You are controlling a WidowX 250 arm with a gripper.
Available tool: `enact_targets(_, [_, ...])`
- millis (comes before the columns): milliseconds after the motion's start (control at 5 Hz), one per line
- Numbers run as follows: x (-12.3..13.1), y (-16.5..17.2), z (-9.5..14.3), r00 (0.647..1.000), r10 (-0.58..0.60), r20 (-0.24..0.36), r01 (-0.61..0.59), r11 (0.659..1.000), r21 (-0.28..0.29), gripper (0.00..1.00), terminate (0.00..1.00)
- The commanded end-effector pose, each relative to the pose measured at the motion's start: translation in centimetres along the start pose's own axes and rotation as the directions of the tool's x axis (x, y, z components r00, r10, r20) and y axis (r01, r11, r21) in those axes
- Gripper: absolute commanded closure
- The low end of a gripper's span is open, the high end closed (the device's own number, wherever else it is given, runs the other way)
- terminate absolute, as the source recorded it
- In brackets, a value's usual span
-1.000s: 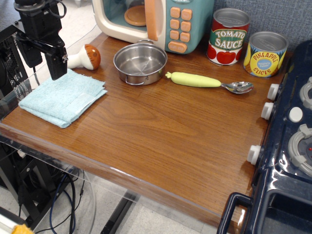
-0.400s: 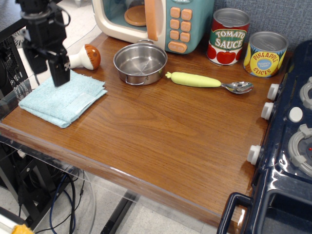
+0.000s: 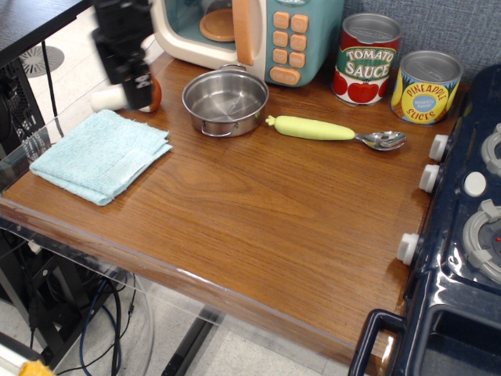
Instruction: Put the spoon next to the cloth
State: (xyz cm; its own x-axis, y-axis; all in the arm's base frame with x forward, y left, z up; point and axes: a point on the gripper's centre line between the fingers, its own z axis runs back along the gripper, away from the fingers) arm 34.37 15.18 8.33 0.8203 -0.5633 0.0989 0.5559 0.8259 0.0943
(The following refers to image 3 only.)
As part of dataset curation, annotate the pineapple slices can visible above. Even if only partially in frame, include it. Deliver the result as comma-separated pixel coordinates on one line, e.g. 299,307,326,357
391,50,463,125

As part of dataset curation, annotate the toy microwave teal cream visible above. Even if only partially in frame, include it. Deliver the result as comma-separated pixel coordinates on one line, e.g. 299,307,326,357
152,1,344,87

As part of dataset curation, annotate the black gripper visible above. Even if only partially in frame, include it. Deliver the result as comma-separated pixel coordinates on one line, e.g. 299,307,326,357
92,1,153,110

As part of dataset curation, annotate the tomato sauce can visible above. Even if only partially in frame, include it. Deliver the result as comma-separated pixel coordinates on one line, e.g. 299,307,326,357
332,13,402,105

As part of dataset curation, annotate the black cable under table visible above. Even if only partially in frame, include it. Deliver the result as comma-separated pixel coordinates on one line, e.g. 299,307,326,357
58,273,138,376

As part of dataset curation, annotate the orange plate inside microwave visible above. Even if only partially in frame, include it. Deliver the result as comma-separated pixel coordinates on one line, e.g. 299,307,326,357
200,8,235,42

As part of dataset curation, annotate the black metal frame stand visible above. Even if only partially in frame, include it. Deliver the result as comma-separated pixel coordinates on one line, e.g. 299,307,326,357
1,230,108,368

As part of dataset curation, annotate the spoon with green handle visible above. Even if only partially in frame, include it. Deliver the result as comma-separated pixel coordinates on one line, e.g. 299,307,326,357
265,115,407,151

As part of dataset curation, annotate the stainless steel pot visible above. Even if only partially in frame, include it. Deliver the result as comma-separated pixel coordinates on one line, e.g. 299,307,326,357
182,63,269,138

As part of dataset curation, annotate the light blue folded towel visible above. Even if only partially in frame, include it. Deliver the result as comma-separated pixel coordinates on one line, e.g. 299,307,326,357
30,110,171,206

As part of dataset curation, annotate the toy mushroom brown cap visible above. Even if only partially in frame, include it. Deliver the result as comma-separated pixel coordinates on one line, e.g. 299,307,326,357
90,78,162,113

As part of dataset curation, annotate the dark blue toy stove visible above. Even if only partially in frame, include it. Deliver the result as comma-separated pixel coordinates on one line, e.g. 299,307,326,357
349,65,500,375

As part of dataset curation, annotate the blue cable under table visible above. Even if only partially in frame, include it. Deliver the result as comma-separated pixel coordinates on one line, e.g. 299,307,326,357
79,280,123,376

